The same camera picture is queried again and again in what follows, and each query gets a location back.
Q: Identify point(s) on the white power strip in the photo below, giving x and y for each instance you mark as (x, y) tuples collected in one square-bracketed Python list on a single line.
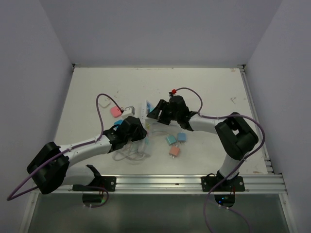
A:
[(145, 146)]

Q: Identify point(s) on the mint green charger plug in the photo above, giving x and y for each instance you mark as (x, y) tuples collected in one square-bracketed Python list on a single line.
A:
[(171, 139)]

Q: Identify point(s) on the white charger plug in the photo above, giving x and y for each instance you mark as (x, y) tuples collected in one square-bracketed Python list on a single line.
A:
[(150, 118)]

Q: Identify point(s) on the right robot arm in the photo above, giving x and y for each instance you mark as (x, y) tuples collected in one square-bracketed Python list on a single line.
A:
[(236, 136)]

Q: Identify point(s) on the light blue charger plug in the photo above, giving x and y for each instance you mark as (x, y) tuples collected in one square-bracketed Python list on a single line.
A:
[(181, 137)]

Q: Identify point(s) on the aluminium mounting rail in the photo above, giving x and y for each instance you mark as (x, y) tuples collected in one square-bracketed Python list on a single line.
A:
[(192, 184)]

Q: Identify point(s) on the pink adapter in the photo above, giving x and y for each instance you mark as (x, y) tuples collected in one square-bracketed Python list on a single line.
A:
[(115, 112)]

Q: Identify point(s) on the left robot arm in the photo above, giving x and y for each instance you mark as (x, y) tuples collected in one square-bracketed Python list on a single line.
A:
[(54, 166)]

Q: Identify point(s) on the orange charger plug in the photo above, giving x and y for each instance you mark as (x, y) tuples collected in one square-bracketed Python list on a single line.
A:
[(174, 151)]

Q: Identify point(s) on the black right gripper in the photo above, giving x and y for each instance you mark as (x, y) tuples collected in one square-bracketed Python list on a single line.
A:
[(156, 112)]

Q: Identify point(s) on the white adapter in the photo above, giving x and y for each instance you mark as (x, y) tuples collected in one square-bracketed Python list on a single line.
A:
[(104, 102)]

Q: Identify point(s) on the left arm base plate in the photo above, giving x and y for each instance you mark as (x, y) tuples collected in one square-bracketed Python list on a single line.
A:
[(101, 183)]

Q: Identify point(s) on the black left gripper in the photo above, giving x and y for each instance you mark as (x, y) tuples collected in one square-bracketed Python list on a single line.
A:
[(140, 133)]

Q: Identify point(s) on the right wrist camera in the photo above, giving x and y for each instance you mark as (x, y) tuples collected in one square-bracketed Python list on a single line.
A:
[(172, 93)]

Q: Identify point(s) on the blue adapter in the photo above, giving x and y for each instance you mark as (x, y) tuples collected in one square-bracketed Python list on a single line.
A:
[(118, 122)]

